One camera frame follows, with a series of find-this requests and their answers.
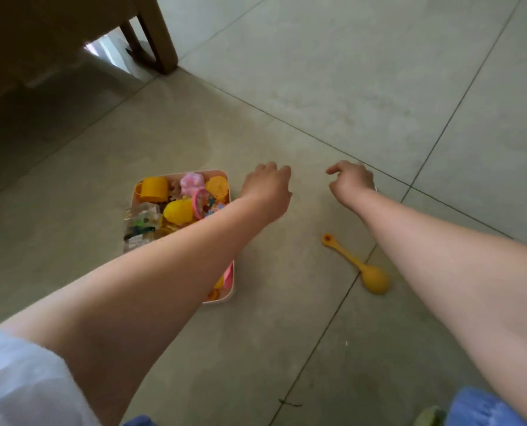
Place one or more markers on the person's right hand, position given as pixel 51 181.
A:
pixel 352 184

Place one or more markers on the person's left hand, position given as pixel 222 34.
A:
pixel 268 190

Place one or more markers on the pink dark toy piece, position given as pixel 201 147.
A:
pixel 213 210

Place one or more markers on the white scalloped toy cup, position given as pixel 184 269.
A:
pixel 192 182

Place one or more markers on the yellow round toy fruit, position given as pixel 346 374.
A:
pixel 178 212

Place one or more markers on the pink toy stick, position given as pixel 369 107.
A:
pixel 229 275

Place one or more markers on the yellow toy ladle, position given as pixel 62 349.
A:
pixel 374 279

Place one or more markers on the pink plastic toy tray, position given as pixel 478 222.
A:
pixel 231 288

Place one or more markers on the yellow toy cup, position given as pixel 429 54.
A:
pixel 154 189

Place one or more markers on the clear bag of trinkets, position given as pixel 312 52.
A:
pixel 141 224

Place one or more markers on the person's right forearm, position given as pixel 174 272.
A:
pixel 468 283

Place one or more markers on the person's left forearm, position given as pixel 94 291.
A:
pixel 148 283

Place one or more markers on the person's dark blue trousers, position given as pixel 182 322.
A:
pixel 485 408

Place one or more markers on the person's white sleeve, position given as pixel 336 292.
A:
pixel 23 381

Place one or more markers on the dark wooden furniture foot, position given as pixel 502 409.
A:
pixel 161 35

